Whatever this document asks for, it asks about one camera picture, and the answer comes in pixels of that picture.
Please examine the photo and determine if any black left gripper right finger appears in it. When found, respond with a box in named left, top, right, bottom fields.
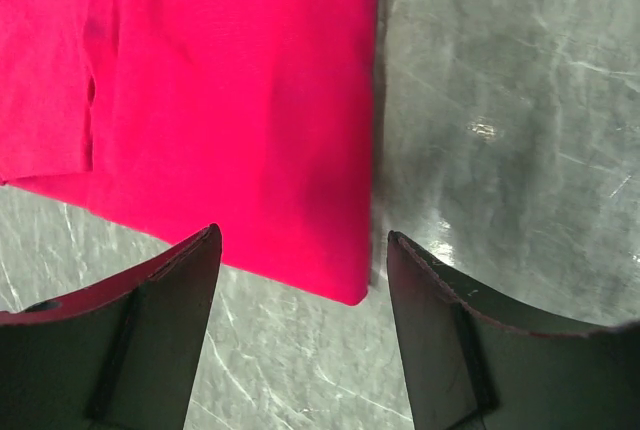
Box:
left=387, top=231, right=639, bottom=429

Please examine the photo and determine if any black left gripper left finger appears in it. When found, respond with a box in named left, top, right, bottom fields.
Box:
left=1, top=225, right=222, bottom=429

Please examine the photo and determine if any red t shirt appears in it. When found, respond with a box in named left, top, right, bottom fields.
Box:
left=1, top=0, right=378, bottom=305

